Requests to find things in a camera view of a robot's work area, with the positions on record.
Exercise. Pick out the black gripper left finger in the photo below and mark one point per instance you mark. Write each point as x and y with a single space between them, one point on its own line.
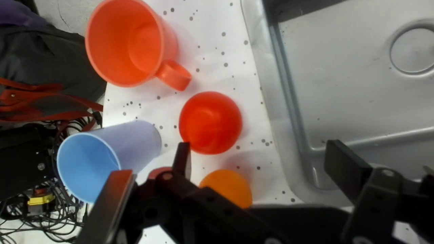
190 214

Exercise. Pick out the grey toy sink basin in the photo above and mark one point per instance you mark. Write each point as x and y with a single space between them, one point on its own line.
357 71

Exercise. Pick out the orange plastic mug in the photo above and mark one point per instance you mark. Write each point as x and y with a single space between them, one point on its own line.
129 44

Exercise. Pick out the orange toy fruit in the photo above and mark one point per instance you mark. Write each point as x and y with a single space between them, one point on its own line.
229 185

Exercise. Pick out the light blue plastic cup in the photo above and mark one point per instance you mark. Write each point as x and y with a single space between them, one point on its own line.
85 160

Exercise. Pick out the red toy tomato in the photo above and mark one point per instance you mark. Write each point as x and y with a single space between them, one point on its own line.
210 122

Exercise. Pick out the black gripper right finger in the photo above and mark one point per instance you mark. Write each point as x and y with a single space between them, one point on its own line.
380 196

